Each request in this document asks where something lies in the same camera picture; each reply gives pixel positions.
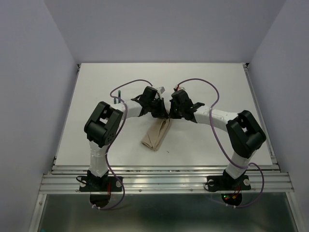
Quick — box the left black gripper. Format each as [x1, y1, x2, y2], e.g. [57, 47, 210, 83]
[148, 98, 169, 118]

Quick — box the beige cloth napkin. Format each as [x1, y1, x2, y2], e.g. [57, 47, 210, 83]
[141, 118, 172, 151]

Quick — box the silver knife teal handle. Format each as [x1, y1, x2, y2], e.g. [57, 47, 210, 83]
[118, 90, 122, 103]

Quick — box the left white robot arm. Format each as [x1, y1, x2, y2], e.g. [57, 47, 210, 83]
[84, 86, 169, 190]

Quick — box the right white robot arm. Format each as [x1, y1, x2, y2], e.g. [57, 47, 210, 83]
[170, 89, 266, 189]

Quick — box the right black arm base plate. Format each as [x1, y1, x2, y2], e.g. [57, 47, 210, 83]
[204, 175, 251, 192]

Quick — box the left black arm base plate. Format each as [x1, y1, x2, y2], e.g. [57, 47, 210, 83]
[76, 176, 123, 192]

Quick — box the aluminium rail frame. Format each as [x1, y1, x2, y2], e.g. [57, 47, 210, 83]
[28, 62, 300, 232]

